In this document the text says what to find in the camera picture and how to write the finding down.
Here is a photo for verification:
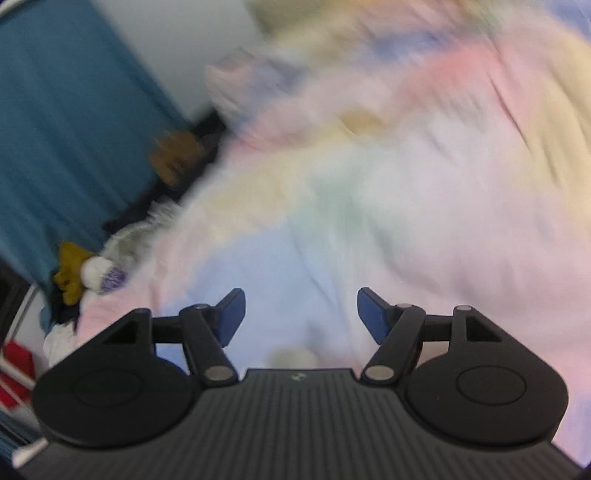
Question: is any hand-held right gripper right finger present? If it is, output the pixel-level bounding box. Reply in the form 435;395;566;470
358;287;502;384

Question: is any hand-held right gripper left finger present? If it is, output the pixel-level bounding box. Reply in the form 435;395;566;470
99;288;247;385

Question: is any pastel rainbow blanket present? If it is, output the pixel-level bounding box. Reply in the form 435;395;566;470
74;0;591;467

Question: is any grey fuzzy cloth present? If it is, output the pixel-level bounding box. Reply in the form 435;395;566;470
102;198;182;273

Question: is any white cloth with purple print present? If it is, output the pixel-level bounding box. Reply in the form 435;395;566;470
79;256;127;296

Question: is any mustard yellow cloth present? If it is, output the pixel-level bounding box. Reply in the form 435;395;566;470
53;241;95;306

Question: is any black cloth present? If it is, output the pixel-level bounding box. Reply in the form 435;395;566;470
48;288;86;326

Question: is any brown paper bag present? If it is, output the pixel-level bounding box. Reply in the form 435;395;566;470
150;131;206;188

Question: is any white fluffy cloth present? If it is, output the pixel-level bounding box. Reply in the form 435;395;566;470
42;320;81;367

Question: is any white drying rack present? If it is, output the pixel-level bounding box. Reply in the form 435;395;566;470
0;284;49;464

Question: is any red cloth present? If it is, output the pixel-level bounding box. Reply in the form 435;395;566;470
0;340;37;412

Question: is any blue curtain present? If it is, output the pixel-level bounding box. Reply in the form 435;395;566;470
0;0;190;296

